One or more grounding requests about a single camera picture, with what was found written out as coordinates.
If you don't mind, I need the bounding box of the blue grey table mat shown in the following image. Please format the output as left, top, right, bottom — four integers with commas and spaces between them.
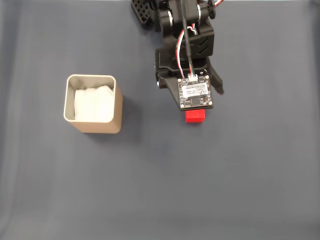
0, 1, 320, 240

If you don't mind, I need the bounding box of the red white servo cable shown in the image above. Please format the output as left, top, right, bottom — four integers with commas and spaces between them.
206, 0, 226, 13
175, 23, 197, 78

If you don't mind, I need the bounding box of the beige square metal box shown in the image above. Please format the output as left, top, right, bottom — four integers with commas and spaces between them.
63, 74, 124, 134

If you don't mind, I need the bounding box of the red cube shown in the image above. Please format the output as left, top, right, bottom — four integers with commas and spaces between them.
184, 108, 207, 124

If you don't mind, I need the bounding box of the bare camera circuit board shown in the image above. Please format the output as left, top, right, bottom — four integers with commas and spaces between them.
177, 74, 215, 111

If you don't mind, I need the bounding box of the black camera cable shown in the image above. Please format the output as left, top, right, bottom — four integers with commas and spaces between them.
177, 0, 198, 81

